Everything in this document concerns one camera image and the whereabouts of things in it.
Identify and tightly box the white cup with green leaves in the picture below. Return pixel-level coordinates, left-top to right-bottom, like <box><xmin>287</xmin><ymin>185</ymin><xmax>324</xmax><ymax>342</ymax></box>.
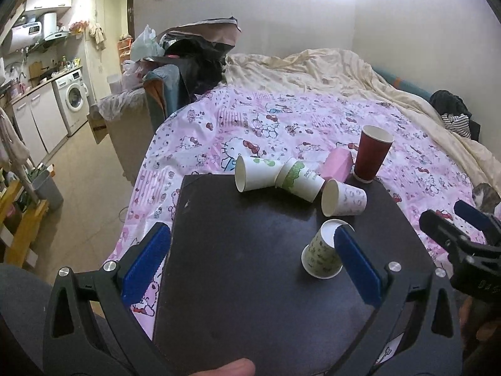
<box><xmin>274</xmin><ymin>157</ymin><xmax>327</xmax><ymax>203</ymax></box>

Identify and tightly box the dark brown lap table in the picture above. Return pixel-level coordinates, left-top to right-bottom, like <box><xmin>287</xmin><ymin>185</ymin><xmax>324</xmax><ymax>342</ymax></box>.
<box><xmin>152</xmin><ymin>172</ymin><xmax>445</xmax><ymax>376</ymax></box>

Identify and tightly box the person's left hand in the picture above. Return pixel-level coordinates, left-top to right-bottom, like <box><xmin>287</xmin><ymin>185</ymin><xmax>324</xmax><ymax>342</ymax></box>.
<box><xmin>204</xmin><ymin>358</ymin><xmax>257</xmax><ymax>376</ymax></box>

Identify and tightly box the striped garment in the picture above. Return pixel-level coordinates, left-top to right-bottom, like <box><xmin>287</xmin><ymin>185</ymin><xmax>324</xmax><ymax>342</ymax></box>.
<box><xmin>442</xmin><ymin>113</ymin><xmax>473</xmax><ymax>138</ymax></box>

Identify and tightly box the tabby cat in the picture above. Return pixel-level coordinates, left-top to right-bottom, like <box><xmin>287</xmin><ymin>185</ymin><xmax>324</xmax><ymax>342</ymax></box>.
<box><xmin>472</xmin><ymin>183</ymin><xmax>501</xmax><ymax>215</ymax></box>

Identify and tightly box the white kitchen cabinet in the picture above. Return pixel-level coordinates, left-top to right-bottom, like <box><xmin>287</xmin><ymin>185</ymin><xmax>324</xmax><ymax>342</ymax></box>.
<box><xmin>11</xmin><ymin>84</ymin><xmax>69</xmax><ymax>167</ymax></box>

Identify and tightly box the white washing machine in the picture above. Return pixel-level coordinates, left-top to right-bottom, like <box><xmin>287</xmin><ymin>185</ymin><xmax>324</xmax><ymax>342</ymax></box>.
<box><xmin>52</xmin><ymin>68</ymin><xmax>91</xmax><ymax>137</ymax></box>

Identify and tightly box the cardboard box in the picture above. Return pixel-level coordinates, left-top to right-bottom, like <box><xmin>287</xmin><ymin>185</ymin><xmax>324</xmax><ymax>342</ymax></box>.
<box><xmin>87</xmin><ymin>104</ymin><xmax>111</xmax><ymax>145</ymax></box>

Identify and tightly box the pink cartoon printed sheet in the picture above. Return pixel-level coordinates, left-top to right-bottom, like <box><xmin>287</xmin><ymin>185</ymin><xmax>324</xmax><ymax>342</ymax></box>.
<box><xmin>102</xmin><ymin>86</ymin><xmax>494</xmax><ymax>339</ymax></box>

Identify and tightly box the grey trash bin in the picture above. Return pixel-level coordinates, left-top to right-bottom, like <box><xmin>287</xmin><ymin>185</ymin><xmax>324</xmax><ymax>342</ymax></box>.
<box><xmin>32</xmin><ymin>169</ymin><xmax>64</xmax><ymax>211</ymax></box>

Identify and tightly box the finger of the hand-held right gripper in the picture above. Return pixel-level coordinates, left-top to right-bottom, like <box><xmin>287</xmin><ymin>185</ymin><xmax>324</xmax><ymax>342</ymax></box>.
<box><xmin>419</xmin><ymin>209</ymin><xmax>472</xmax><ymax>253</ymax></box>
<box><xmin>453</xmin><ymin>200</ymin><xmax>501</xmax><ymax>238</ymax></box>

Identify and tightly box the pink box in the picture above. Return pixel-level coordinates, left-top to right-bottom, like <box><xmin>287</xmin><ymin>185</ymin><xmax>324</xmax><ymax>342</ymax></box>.
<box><xmin>318</xmin><ymin>148</ymin><xmax>355</xmax><ymax>183</ymax></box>

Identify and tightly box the pile of dark clothes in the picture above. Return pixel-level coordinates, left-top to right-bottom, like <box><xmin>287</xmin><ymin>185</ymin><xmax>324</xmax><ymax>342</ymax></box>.
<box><xmin>429</xmin><ymin>90</ymin><xmax>481</xmax><ymax>142</ymax></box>

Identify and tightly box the beige duvet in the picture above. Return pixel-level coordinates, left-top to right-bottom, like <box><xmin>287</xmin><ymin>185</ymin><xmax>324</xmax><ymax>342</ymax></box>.
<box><xmin>221</xmin><ymin>48</ymin><xmax>501</xmax><ymax>204</ymax></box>

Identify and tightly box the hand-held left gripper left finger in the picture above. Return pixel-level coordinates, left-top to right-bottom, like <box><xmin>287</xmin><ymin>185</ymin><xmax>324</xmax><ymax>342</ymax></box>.
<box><xmin>42</xmin><ymin>221</ymin><xmax>173</xmax><ymax>376</ymax></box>

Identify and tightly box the brown paper bag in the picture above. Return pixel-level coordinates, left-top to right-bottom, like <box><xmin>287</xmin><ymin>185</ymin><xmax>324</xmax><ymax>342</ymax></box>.
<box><xmin>158</xmin><ymin>16</ymin><xmax>242</xmax><ymax>53</ymax></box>

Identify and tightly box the red paper cup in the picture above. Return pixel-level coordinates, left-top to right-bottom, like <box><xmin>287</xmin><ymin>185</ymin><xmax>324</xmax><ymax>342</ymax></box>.
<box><xmin>353</xmin><ymin>124</ymin><xmax>395</xmax><ymax>184</ymax></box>

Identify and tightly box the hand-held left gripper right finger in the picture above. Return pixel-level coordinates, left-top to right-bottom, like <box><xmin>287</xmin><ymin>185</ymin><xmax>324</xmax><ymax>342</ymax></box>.
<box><xmin>334</xmin><ymin>224</ymin><xmax>465</xmax><ymax>376</ymax></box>

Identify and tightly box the hanging beige towel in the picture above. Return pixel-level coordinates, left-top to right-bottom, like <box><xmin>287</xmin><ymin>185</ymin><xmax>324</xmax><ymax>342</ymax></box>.
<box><xmin>88</xmin><ymin>23</ymin><xmax>107</xmax><ymax>51</ymax></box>

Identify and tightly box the white cup with green dots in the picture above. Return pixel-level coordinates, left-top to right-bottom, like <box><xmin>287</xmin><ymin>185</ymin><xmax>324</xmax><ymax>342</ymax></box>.
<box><xmin>234</xmin><ymin>154</ymin><xmax>286</xmax><ymax>193</ymax></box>

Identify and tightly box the white water heater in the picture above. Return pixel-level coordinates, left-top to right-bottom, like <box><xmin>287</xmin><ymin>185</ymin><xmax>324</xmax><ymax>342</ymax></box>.
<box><xmin>10</xmin><ymin>12</ymin><xmax>59</xmax><ymax>48</ymax></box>

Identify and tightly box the yellow wooden rack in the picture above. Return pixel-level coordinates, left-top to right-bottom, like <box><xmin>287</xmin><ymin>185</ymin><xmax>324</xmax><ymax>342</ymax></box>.
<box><xmin>0</xmin><ymin>166</ymin><xmax>49</xmax><ymax>269</ymax></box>

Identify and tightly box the green patterned paper cup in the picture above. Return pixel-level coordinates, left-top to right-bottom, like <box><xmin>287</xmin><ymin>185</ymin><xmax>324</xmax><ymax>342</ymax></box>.
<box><xmin>301</xmin><ymin>219</ymin><xmax>356</xmax><ymax>280</ymax></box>

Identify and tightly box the white plastic bag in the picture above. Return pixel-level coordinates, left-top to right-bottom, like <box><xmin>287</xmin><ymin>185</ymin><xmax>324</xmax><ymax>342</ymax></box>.
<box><xmin>130</xmin><ymin>24</ymin><xmax>165</xmax><ymax>61</ymax></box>

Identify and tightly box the person's grey trouser leg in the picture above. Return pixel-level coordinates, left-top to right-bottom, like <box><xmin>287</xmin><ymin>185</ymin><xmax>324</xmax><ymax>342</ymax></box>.
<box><xmin>0</xmin><ymin>263</ymin><xmax>118</xmax><ymax>376</ymax></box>

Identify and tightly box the white wall cupboard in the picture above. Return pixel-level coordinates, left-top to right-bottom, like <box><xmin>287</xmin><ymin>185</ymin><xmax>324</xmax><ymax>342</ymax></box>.
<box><xmin>24</xmin><ymin>0</ymin><xmax>73</xmax><ymax>13</ymax></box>

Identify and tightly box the white cup with pink print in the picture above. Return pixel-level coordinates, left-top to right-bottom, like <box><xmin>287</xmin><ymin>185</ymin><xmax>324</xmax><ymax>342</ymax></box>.
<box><xmin>321</xmin><ymin>179</ymin><xmax>368</xmax><ymax>217</ymax></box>

